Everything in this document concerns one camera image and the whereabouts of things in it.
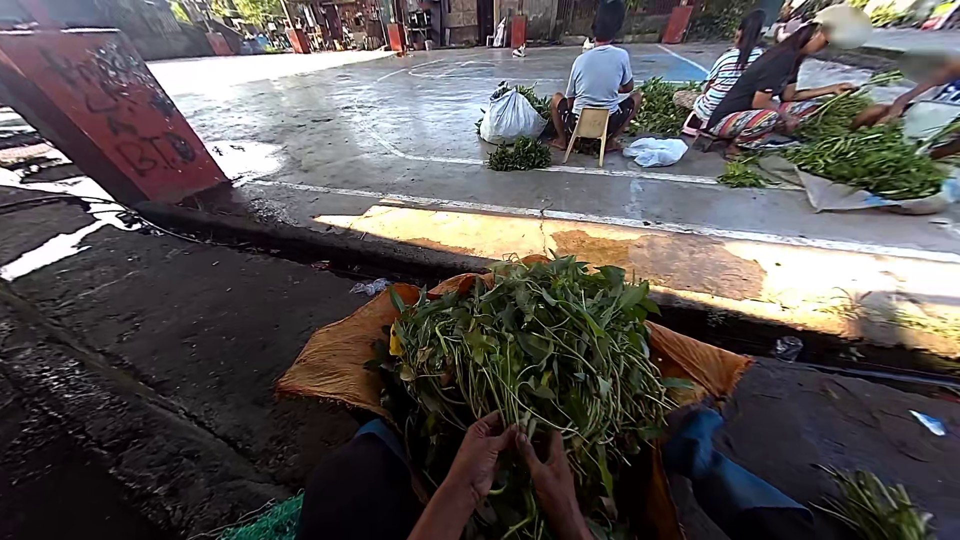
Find blue and white wrapper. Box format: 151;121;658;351
909;408;948;437

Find beige plastic chair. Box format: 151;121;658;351
562;106;612;168

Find flattened whitish sack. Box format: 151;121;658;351
756;153;960;216

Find white plastic bag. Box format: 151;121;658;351
622;136;690;168

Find white sack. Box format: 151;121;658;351
478;84;549;146

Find person's left forearm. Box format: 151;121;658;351
407;480;481;540

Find person's legs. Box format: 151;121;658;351
296;407;816;540

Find person's left hand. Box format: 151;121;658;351
448;410;520;507

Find person's right hand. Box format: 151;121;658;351
515;429;583;519

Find orange woven sack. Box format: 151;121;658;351
275;255;754;540

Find green net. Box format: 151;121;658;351
213;491;305;540

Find person's right forearm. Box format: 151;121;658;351
541;504;595;540

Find large red painted pillar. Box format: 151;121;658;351
0;0;230;208

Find bundle of cut stalks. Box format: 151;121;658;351
812;465;935;540

